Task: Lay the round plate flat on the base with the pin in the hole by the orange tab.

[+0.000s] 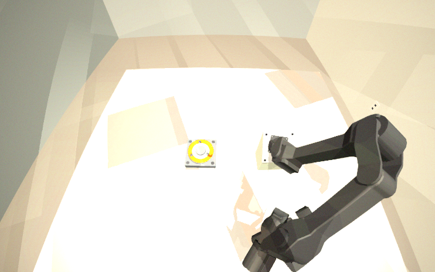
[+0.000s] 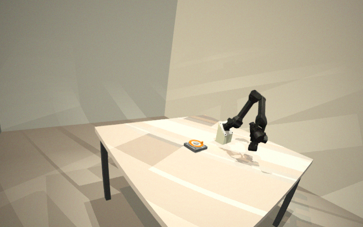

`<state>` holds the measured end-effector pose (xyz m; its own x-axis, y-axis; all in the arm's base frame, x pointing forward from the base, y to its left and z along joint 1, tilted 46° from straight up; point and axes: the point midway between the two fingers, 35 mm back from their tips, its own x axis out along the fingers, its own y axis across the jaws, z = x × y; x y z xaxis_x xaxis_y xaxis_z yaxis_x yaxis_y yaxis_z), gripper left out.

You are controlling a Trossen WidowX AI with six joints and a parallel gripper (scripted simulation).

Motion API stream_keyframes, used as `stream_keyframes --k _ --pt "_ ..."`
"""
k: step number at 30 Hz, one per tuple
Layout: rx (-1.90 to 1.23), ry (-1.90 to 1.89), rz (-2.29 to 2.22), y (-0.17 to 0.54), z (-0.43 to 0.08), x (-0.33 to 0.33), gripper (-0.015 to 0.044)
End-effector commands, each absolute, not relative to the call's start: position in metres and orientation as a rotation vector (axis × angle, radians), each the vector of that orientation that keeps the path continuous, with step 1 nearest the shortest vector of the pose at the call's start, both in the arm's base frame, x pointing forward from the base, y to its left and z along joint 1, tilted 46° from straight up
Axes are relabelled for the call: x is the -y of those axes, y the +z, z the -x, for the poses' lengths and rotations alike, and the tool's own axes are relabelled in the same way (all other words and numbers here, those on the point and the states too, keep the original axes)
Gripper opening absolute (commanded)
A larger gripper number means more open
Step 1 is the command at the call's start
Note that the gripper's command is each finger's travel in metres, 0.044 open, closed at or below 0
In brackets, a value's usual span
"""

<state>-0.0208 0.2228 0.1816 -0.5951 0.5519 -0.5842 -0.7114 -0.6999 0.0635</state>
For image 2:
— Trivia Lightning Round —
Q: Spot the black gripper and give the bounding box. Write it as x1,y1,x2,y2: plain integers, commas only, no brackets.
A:
248,134,258,152

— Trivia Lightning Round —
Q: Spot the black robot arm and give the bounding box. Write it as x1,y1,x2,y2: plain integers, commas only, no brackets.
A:
222,90,268,144

